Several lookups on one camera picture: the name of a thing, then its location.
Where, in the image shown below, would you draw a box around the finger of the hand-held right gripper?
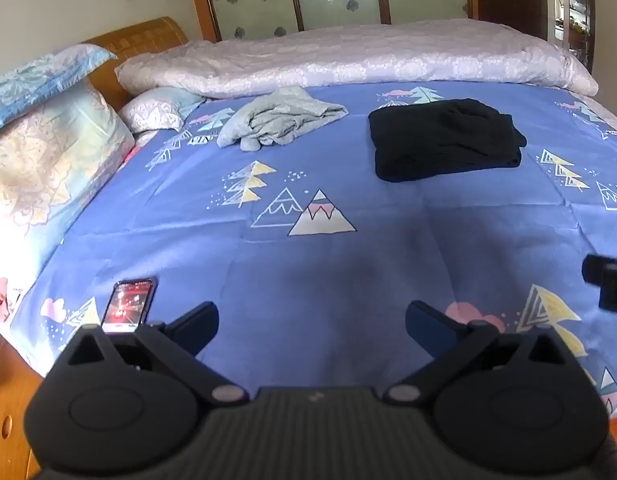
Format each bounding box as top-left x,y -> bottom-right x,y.
582,254 -> 617,313

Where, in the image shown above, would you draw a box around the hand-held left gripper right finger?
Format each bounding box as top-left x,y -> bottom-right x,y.
383,300 -> 564,407

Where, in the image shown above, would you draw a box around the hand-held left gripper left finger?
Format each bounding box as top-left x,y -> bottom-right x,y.
63,301 -> 249,407

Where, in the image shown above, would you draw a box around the black pants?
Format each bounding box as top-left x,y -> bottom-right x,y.
367,98 -> 528,183

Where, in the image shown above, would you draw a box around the grey pants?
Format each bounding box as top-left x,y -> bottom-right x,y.
217,86 -> 348,152

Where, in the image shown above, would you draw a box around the smartphone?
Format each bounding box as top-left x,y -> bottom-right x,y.
101,278 -> 156,335

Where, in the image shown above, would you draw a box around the blue printed bed sheet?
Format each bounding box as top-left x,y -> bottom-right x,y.
8,80 -> 617,416

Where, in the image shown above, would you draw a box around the small white patterned pillow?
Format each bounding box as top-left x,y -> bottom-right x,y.
118,86 -> 206,133

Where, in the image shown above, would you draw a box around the large pastel floral pillow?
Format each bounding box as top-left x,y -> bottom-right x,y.
0,80 -> 136,271

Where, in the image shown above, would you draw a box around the white patterned quilt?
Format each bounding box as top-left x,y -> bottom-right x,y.
115,18 -> 599,100

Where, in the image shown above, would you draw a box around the wooden shelf unit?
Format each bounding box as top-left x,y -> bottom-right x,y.
553,0 -> 589,46

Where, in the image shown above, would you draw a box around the wooden headboard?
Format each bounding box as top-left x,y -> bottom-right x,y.
81,16 -> 189,111

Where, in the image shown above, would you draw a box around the blue floral pillow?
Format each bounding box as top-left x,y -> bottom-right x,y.
0,43 -> 116,137

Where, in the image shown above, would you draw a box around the dark wooden door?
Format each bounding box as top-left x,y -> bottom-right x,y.
473,0 -> 549,41

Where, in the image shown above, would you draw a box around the wooden bed frame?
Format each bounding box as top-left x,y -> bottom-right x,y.
0,332 -> 44,480

